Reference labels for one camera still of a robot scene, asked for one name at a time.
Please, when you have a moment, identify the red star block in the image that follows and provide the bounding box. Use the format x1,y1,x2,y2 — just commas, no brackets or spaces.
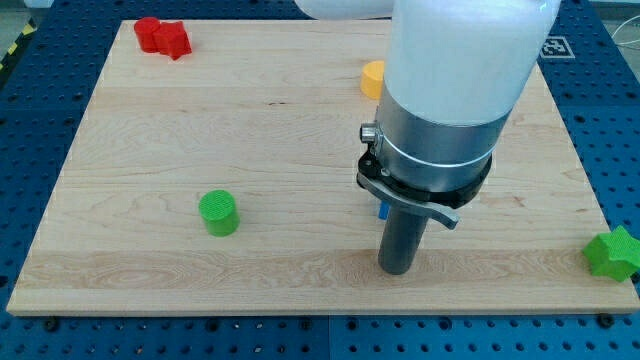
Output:
152,21,192,60

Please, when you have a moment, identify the green cylinder block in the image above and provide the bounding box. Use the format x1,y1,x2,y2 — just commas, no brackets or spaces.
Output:
198,189,240,237

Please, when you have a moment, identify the red cylinder block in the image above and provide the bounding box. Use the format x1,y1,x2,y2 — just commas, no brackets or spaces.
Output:
134,17,160,53

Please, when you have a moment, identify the fiducial marker tag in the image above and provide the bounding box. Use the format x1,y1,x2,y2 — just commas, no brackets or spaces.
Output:
540,36,575,59

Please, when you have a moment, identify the white cable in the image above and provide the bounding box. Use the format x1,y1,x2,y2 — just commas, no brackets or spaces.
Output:
610,13,640,51

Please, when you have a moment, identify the blue block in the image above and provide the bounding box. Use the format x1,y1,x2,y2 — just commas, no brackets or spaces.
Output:
378,201,390,220

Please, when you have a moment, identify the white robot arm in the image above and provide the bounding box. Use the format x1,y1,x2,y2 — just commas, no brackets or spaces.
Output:
295,0,560,228

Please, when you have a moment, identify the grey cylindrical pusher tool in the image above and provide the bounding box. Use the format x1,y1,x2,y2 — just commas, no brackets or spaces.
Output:
378,207,428,275

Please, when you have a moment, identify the green star block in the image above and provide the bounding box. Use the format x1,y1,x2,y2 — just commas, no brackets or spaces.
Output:
582,225,639,282

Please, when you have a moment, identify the yellow cylinder block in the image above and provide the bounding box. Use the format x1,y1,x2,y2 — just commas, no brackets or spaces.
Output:
360,60,385,100

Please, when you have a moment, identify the wooden board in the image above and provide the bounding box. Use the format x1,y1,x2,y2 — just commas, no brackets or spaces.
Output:
7,20,639,316

